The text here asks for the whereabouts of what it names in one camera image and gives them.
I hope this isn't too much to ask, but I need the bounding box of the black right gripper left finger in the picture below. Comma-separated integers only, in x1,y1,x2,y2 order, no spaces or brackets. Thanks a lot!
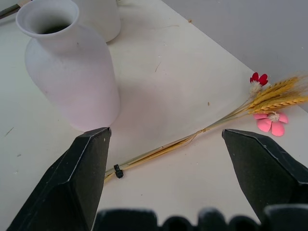
6,127,112,231

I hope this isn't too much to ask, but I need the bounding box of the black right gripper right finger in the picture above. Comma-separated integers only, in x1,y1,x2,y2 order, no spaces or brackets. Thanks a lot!
221,128,308,226

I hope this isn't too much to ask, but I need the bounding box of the white cylindrical ceramic vase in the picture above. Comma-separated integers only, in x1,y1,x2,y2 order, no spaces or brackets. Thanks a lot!
76,0,121,43

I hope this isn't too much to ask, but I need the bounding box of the dried wheat flower bouquet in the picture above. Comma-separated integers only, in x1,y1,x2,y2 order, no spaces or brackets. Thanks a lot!
103,72,308,184

